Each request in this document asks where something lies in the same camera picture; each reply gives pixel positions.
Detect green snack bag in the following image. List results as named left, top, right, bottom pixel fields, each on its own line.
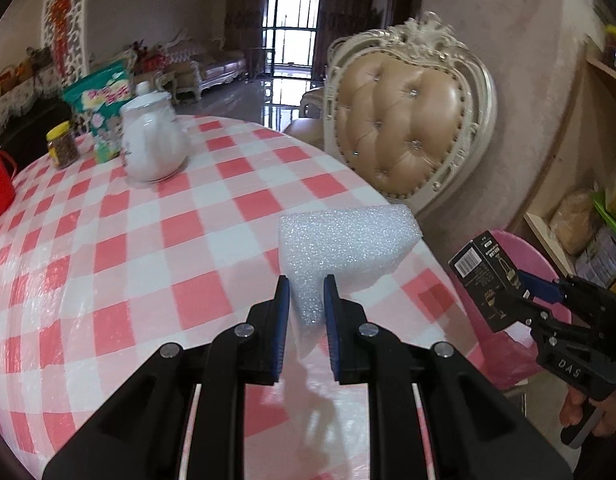
left=63, top=61, right=132, bottom=164

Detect red chinese knot ornament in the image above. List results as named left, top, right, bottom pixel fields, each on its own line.
left=50, top=0, right=72, bottom=77

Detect white foam block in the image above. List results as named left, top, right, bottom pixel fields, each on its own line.
left=278, top=202, right=424, bottom=361

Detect black piano with lace cover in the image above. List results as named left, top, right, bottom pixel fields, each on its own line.
left=0, top=64, right=72, bottom=167

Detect person's right hand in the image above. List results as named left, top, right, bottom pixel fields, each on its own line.
left=558, top=387, right=616, bottom=439

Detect white porcelain teapot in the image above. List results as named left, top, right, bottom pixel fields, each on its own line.
left=120, top=81, right=189, bottom=183

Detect pink checkered plastic tablecloth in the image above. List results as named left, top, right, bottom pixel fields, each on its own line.
left=0, top=116, right=485, bottom=479

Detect pink lined trash bin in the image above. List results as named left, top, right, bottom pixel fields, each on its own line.
left=450, top=230, right=558, bottom=390

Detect black carton box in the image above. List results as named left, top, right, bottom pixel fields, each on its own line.
left=449, top=231, right=529, bottom=333

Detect cream tufted leather chair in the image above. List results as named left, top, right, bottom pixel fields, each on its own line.
left=285, top=11, right=497, bottom=218

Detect white carved screen partition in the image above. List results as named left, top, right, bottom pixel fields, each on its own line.
left=41, top=0, right=89, bottom=87

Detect balcony window door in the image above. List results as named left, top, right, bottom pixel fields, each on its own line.
left=261, top=0, right=320, bottom=80

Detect yellow lid jar centre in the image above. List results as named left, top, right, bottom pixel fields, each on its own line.
left=46, top=122, right=79, bottom=169

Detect wooden shelf unit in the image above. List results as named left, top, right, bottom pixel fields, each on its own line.
left=514, top=37, right=616, bottom=275

